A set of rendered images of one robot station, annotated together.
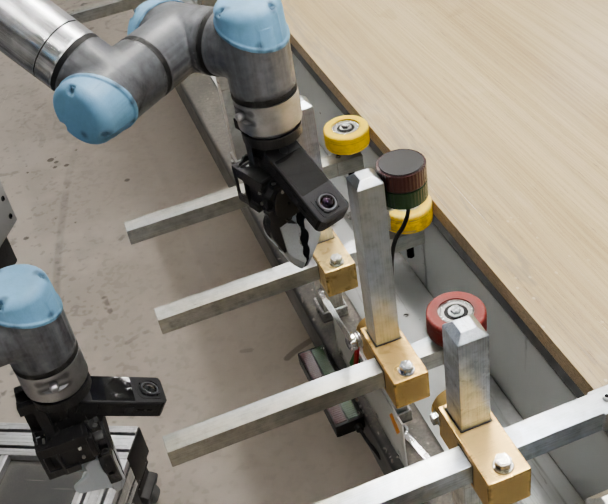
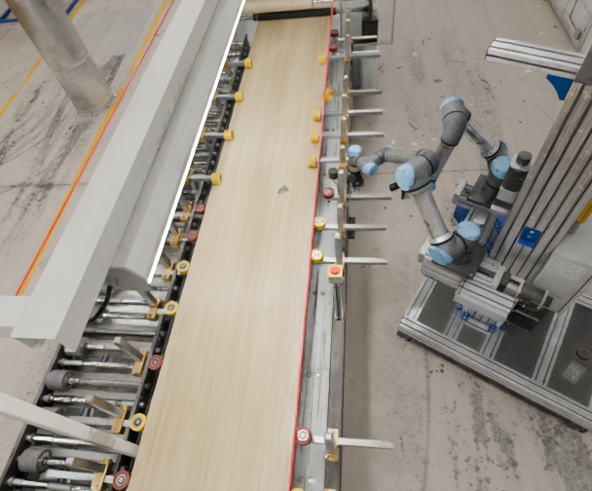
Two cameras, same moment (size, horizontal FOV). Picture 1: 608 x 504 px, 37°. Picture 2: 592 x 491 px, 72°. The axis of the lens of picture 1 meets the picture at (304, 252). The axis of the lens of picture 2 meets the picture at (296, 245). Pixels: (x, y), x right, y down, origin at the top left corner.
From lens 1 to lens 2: 2.89 m
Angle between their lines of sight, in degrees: 83
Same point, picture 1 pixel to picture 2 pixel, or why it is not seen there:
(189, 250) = (355, 461)
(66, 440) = not seen: hidden behind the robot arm
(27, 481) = (436, 324)
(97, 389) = not seen: hidden behind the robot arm
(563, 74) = (252, 247)
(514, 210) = (300, 209)
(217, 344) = (361, 390)
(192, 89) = (340, 378)
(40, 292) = not seen: hidden behind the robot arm
